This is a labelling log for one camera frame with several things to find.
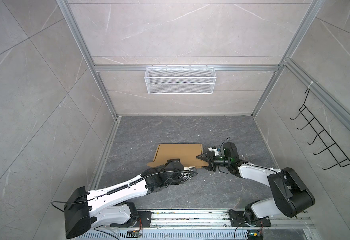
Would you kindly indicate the aluminium frame post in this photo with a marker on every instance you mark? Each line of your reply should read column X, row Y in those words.
column 72, row 24
column 308, row 19

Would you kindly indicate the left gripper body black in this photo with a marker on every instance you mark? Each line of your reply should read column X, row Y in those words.
column 178, row 181

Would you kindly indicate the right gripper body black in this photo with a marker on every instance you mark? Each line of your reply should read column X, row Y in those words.
column 221, row 161

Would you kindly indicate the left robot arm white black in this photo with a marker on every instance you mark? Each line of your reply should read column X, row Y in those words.
column 111, row 206

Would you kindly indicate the white wire mesh basket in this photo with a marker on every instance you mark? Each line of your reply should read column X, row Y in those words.
column 180, row 80

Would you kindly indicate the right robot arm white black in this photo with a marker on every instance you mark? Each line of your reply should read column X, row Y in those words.
column 290, row 196

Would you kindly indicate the black wire hook rack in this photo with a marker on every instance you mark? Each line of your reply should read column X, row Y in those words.
column 322, row 134

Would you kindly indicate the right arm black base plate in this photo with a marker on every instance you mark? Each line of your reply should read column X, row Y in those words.
column 247, row 219

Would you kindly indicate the aluminium frame post left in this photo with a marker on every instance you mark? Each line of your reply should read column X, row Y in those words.
column 72, row 24

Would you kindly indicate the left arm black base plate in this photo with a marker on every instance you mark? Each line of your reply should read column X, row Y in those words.
column 142, row 218

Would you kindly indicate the aluminium mounting rail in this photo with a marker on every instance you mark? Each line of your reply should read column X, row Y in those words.
column 208, row 225

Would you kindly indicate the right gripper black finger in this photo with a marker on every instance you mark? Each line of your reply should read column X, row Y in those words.
column 207, row 156
column 211, row 167

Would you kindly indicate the aluminium frame post right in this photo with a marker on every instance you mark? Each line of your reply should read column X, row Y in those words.
column 308, row 19

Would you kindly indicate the brown cardboard box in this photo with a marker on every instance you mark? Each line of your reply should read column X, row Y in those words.
column 186, row 153

